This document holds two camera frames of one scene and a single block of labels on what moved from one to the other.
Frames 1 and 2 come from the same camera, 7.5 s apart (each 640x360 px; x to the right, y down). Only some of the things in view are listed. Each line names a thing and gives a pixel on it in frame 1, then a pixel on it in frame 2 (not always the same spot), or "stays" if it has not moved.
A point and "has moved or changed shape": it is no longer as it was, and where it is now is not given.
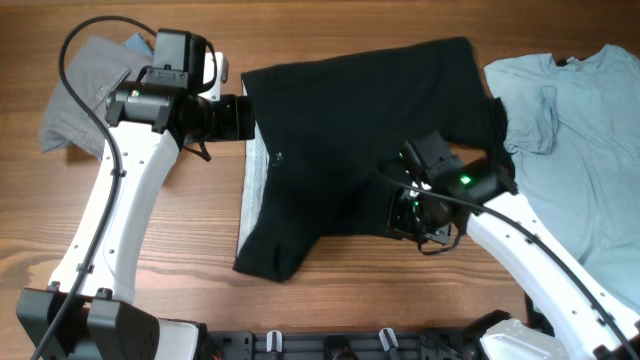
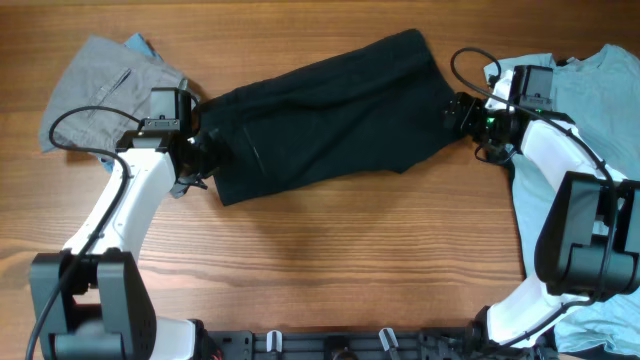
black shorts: (329, 132) has moved or changed shape
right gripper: (398, 225) to (470, 120)
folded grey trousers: (93, 69) stays
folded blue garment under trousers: (136, 41) stays
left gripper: (238, 118) to (211, 165)
